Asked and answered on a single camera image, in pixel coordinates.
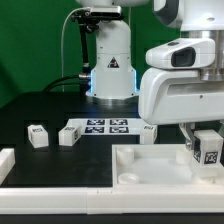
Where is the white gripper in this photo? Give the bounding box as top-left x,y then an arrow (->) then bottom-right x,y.
138,38 -> 224,150

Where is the white square tabletop with sockets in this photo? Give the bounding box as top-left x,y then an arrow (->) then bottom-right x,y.
112,144 -> 224,186

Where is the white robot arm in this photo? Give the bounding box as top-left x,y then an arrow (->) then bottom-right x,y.
77,0 -> 224,149

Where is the white U-shaped obstacle fence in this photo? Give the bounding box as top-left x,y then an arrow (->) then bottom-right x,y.
0,146 -> 224,216

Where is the white sheet with fiducial tags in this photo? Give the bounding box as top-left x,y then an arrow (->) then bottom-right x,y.
67,118 -> 146,135

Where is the black cable bundle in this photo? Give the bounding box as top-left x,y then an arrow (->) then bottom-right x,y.
41,74 -> 92,93

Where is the black camera on stand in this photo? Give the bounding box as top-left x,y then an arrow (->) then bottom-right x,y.
71,6 -> 123,79

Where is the white cable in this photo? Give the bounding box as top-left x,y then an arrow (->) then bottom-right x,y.
60,6 -> 91,93

